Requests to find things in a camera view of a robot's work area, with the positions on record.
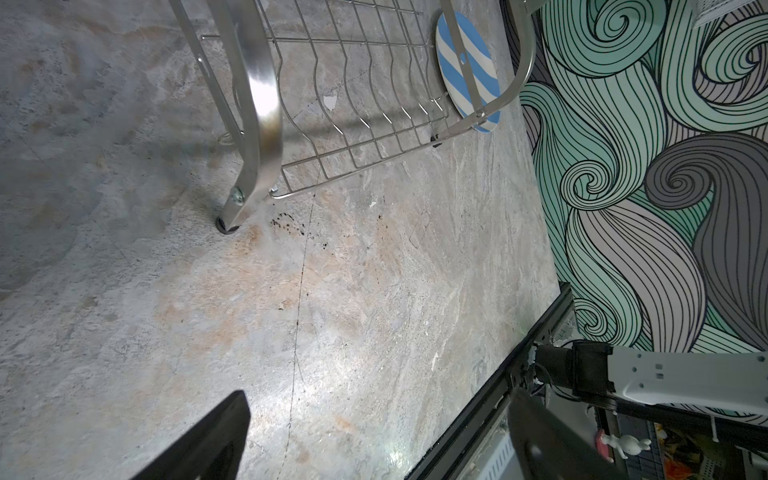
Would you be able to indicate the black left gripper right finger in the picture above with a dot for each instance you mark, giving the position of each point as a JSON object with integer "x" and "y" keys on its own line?
{"x": 548, "y": 449}

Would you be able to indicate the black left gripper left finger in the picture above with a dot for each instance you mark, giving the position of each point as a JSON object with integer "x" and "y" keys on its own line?
{"x": 211, "y": 449}

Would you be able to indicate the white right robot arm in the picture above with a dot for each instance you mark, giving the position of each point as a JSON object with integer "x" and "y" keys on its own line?
{"x": 603, "y": 375}

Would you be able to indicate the steel two-tier dish rack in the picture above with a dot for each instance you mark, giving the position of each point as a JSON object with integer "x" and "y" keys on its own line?
{"x": 314, "y": 92}

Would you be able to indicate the small white figurine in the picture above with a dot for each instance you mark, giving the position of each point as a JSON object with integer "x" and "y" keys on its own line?
{"x": 626, "y": 445}

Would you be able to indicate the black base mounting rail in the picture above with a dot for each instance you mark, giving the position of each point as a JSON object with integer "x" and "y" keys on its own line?
{"x": 454, "y": 448}

